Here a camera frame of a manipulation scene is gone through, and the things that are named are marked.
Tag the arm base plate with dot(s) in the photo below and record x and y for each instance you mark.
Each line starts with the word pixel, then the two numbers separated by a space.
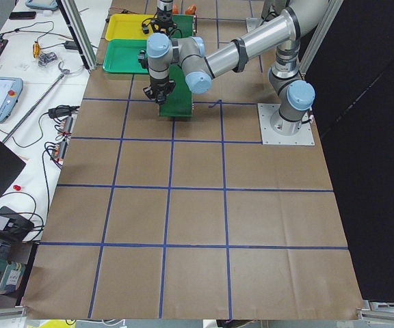
pixel 278 132

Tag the green push button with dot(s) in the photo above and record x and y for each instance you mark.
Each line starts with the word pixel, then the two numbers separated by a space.
pixel 142 58

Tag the green plastic tray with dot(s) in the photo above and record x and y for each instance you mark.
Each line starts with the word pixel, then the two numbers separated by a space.
pixel 122 56

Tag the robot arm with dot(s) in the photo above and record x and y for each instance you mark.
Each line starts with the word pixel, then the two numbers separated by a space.
pixel 164 6
pixel 283 33

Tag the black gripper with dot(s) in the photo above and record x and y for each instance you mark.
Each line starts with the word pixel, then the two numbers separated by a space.
pixel 163 17
pixel 158 84

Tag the yellow plastic tray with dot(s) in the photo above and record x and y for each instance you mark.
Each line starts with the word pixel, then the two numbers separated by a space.
pixel 128 26

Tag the black power adapter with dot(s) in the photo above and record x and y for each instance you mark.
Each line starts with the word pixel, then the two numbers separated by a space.
pixel 70 45

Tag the orange 4680 cylinder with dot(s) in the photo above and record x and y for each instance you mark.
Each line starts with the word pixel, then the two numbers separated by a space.
pixel 175 9
pixel 191 10

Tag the metal claw stand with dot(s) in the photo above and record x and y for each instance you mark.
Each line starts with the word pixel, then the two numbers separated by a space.
pixel 63 73

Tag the aluminium frame post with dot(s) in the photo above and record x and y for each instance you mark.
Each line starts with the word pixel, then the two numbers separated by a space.
pixel 73 21

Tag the yellow push button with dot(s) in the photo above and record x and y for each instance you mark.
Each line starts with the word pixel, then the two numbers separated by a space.
pixel 145 29

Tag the green conveyor belt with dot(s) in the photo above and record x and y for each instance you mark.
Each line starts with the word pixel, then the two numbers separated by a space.
pixel 179 103

